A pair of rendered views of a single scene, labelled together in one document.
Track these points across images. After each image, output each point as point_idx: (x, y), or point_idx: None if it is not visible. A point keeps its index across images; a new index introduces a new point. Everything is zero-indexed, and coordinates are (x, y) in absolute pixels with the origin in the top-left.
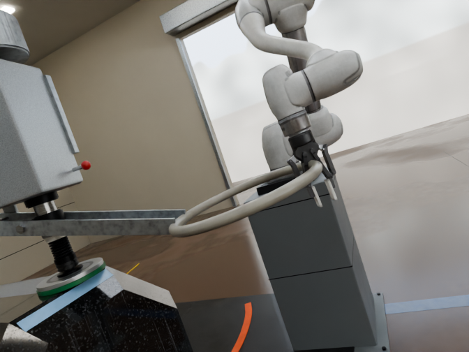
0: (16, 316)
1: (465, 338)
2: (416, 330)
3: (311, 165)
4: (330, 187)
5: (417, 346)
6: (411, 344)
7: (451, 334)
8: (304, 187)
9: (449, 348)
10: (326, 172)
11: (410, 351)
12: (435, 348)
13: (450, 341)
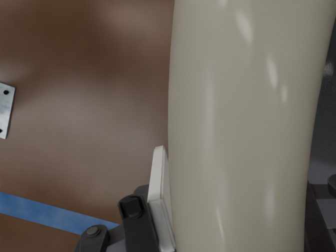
0: None
1: (84, 159)
2: (126, 191)
3: (316, 104)
4: (162, 175)
5: (135, 164)
6: (140, 170)
7: (95, 169)
8: (333, 176)
9: (105, 151)
10: (141, 235)
11: (145, 160)
12: (119, 156)
13: (100, 159)
